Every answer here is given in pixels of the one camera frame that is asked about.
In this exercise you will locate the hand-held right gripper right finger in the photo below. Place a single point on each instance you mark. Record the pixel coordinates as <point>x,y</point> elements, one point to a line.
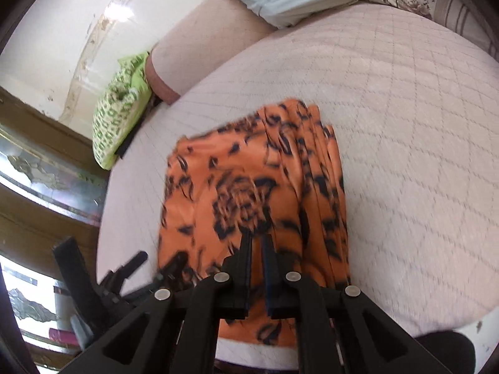
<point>269,276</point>

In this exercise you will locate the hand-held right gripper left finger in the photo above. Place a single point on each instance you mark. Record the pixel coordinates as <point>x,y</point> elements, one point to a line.
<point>245,276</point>

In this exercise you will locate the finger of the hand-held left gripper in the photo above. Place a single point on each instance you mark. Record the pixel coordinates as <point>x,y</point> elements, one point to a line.
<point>177,267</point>
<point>126,267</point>

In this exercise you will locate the orange black floral cloth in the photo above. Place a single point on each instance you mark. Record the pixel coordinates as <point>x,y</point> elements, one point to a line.
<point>218,187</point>

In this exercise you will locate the wooden cabinet with glass door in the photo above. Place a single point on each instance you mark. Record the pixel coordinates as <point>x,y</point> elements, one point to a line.
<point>43,187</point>

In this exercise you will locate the green patterned pillow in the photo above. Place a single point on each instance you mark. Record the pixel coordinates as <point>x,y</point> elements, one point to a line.
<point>117,117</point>

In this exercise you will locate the bed with pink quilted cover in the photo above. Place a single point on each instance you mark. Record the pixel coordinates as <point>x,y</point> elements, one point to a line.
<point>409,163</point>

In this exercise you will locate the person's black clothing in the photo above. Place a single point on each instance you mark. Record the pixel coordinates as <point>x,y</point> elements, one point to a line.
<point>444,352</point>

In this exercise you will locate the pink bolster with brown band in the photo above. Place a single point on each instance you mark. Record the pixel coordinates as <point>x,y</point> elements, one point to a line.
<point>195,50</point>

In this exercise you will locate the beige striped blanket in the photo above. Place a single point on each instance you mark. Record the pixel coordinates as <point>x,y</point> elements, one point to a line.
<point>432,0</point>

